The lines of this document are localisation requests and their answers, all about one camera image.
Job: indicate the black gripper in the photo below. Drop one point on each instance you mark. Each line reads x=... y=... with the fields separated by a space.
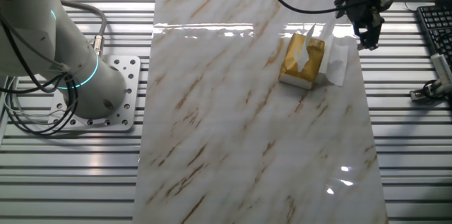
x=363 y=10

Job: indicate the white paper napkin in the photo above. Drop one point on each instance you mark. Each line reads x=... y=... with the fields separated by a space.
x=303 y=58
x=337 y=65

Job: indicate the black keyboard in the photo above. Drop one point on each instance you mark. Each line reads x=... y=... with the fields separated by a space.
x=438 y=22

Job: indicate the metal clamp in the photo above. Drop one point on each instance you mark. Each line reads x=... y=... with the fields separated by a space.
x=418 y=95

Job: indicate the white rectangular device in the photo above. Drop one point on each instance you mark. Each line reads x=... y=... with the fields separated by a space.
x=443 y=68

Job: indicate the gold tissue pack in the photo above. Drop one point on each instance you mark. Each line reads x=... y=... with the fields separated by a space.
x=287 y=72

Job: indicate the marble pattern table sheet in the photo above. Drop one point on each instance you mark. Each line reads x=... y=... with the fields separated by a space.
x=229 y=128

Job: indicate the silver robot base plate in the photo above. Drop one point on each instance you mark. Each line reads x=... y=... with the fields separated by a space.
x=131 y=75

